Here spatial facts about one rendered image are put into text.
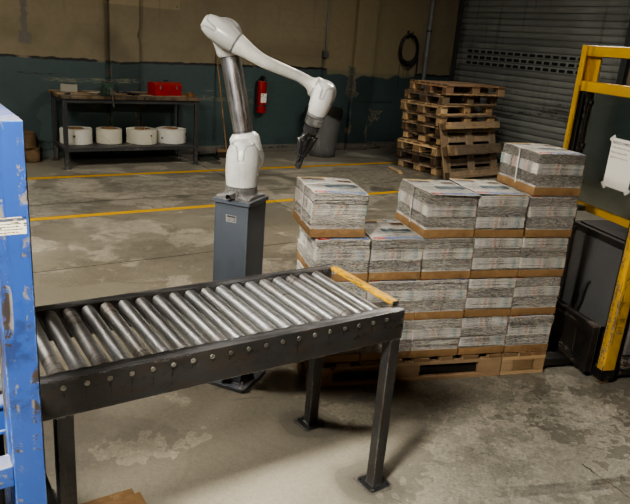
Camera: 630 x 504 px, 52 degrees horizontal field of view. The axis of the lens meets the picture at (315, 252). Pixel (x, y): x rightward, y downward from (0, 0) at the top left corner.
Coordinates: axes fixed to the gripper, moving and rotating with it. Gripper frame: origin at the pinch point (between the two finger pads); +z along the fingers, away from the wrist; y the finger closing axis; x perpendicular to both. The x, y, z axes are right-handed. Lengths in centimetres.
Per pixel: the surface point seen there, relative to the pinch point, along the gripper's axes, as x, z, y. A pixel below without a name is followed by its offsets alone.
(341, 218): -31.3, 14.9, 7.7
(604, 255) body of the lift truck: -113, 11, 163
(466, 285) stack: -81, 35, 70
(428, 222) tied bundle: -56, 7, 46
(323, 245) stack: -33.1, 28.6, -0.5
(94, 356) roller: -68, 19, -142
